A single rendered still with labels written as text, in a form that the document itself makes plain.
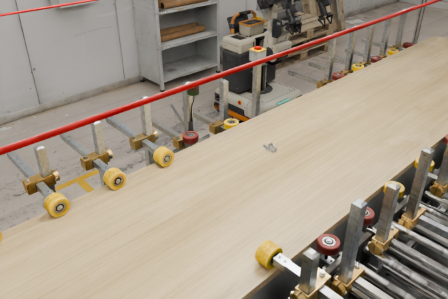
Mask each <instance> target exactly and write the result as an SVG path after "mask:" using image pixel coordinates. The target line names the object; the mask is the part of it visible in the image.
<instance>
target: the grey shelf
mask: <svg viewBox="0 0 448 299"><path fill-rule="evenodd" d="M132 1H133V14H134V20H135V32H136V40H137V52H138V59H139V71H140V77H141V80H140V81H141V82H145V80H144V79H143V77H145V78H146V79H149V80H151V81H153V82H155V83H157V84H160V91H161V92H164V91H165V88H164V83H165V82H167V81H171V80H173V79H176V78H178V77H183V76H186V75H190V74H192V73H196V72H198V71H202V70H205V69H208V68H211V67H214V66H217V71H216V73H220V42H219V0H208V1H205V2H201V3H194V4H190V5H184V6H180V7H173V8H169V9H162V8H161V7H160V8H158V0H132ZM197 7H198V9H197ZM193 10H194V15H193ZM194 22H198V24H199V25H204V26H205V28H206V30H205V31H202V32H199V33H195V34H192V35H187V36H184V37H180V38H176V39H172V40H169V41H165V42H162V43H161V36H160V29H166V28H170V27H175V26H179V25H184V24H188V23H194ZM155 35H156V36H155Z"/></svg>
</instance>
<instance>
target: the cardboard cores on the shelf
mask: <svg viewBox="0 0 448 299"><path fill-rule="evenodd" d="M205 1H208V0H158V8H160V7H161V8H162V9H169V8H173V7H180V6H184V5H190V4H194V3H201V2H205ZM205 30H206V28H205V26H204V25H199V24H198V22H194V23H188V24H184V25H179V26H175V27H170V28H166V29H160V36H161V43H162V42H165V41H169V40H172V39H176V38H180V37H184V36H187V35H192V34H195V33H199V32H202V31H205Z"/></svg>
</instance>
